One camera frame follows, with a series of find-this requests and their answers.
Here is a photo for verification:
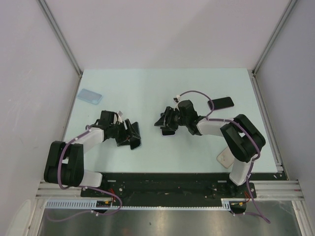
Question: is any slotted white cable duct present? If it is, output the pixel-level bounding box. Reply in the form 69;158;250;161
45;198;243;211

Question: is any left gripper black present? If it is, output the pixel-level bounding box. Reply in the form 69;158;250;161
109;119;140;147

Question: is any lilac phone case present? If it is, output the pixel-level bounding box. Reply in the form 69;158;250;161
161;129;175;137

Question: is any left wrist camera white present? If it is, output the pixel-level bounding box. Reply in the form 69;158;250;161
116;111;124;123

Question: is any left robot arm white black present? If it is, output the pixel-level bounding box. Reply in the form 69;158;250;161
44;110;141;197

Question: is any aluminium front rail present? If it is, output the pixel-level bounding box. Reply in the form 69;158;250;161
253;180;304;201

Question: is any pink phone black screen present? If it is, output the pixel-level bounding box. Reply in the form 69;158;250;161
208;97;234;111

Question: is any teal cased black phone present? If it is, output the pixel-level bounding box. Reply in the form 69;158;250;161
126;121;141;150

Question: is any light blue phone case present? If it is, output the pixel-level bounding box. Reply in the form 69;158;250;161
77;89;103;105

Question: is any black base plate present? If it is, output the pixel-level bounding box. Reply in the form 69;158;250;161
80;172;287;207

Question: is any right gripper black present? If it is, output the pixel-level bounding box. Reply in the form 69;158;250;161
155;107;189;131

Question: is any beige phone case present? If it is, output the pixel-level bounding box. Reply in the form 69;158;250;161
217;147;234;169

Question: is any right aluminium frame post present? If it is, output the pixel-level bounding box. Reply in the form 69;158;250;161
252;0;299;76

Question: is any aluminium frame post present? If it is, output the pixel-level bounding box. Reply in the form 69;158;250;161
36;0;83;79
252;0;299;76

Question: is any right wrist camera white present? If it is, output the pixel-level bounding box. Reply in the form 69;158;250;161
173;95;181;110

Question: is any left aluminium frame post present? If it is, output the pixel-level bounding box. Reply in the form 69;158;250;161
36;0;83;79

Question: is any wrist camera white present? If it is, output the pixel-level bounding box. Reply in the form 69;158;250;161
116;111;124;123
173;95;181;110

